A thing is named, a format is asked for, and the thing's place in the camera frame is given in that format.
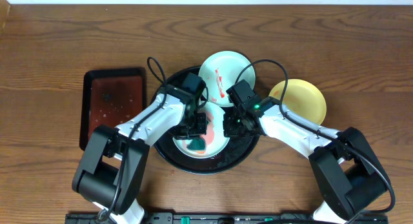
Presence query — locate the green orange sponge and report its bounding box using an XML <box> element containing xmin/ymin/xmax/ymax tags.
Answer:
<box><xmin>186</xmin><ymin>137</ymin><xmax>207</xmax><ymax>152</ymax></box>

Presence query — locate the light blue plate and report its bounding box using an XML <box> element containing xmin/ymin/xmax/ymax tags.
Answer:
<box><xmin>173</xmin><ymin>102</ymin><xmax>230</xmax><ymax>159</ymax></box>
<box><xmin>198</xmin><ymin>51</ymin><xmax>250</xmax><ymax>107</ymax></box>

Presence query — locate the yellow plate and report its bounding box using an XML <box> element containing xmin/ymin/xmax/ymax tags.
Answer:
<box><xmin>283</xmin><ymin>79</ymin><xmax>327</xmax><ymax>125</ymax></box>

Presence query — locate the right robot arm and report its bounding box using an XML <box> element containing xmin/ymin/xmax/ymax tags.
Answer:
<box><xmin>224</xmin><ymin>95</ymin><xmax>391</xmax><ymax>223</ymax></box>

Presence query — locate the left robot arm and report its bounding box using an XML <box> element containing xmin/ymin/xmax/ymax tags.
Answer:
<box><xmin>72</xmin><ymin>84</ymin><xmax>207</xmax><ymax>223</ymax></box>

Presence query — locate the round black tray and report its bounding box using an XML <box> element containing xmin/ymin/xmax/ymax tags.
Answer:
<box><xmin>152</xmin><ymin>65</ymin><xmax>261</xmax><ymax>175</ymax></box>

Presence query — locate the rectangular black sponge tray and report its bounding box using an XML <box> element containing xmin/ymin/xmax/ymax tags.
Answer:
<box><xmin>79</xmin><ymin>67</ymin><xmax>147</xmax><ymax>150</ymax></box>

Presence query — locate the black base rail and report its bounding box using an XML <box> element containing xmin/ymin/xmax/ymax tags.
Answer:
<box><xmin>65</xmin><ymin>212</ymin><xmax>389</xmax><ymax>224</ymax></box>

